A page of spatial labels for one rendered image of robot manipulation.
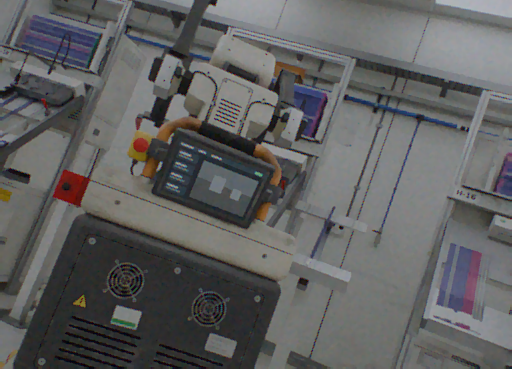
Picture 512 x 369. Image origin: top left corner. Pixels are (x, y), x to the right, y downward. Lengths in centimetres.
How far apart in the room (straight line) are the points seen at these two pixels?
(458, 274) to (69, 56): 253
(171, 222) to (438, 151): 333
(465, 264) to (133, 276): 168
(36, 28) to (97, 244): 264
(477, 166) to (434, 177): 134
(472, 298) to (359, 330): 192
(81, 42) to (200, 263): 248
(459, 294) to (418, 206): 194
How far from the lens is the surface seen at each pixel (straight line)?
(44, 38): 379
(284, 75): 228
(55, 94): 347
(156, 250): 135
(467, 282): 257
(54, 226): 301
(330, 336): 434
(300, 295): 243
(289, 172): 283
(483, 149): 312
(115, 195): 134
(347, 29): 483
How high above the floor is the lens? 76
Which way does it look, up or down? 6 degrees up
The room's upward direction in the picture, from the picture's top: 20 degrees clockwise
